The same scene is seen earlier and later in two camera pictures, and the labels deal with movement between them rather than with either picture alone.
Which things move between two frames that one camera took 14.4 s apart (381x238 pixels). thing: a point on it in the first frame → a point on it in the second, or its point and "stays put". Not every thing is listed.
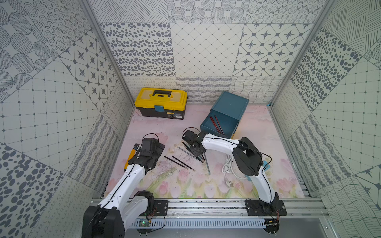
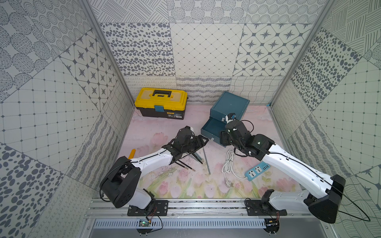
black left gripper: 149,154 → 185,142
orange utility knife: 132,153 stays put
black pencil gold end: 183,163 stays put
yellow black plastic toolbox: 162,102 stays put
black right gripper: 196,154 → 223,138
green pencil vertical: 207,164 stays put
